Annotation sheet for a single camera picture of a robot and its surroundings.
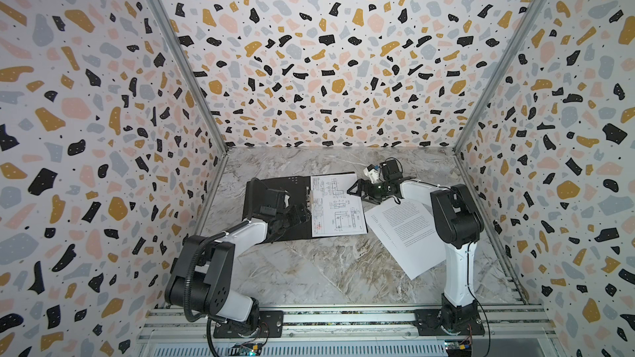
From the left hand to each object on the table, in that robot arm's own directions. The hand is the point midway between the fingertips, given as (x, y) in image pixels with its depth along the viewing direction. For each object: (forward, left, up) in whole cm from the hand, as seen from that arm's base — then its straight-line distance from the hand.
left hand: (303, 212), depth 91 cm
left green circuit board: (-40, +15, -7) cm, 43 cm away
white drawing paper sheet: (+5, -12, -8) cm, 15 cm away
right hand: (+10, -18, -1) cm, 21 cm away
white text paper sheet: (-4, -40, -7) cm, 41 cm away
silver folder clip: (+9, -2, -6) cm, 11 cm away
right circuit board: (-41, -47, -8) cm, 63 cm away
